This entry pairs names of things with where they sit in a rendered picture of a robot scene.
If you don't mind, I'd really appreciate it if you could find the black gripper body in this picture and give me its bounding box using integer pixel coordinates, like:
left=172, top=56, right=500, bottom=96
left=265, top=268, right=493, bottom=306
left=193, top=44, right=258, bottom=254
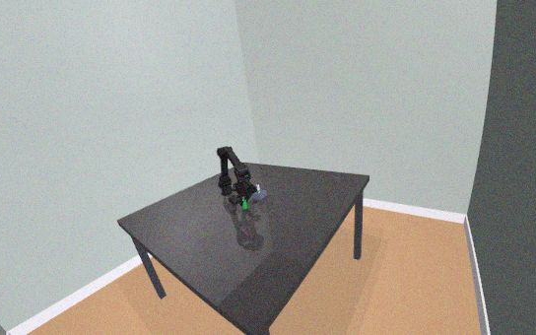
left=228, top=186, right=257, bottom=206

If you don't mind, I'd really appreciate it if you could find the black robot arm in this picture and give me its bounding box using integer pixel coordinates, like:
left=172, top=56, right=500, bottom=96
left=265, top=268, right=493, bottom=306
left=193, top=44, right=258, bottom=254
left=216, top=146, right=255, bottom=196

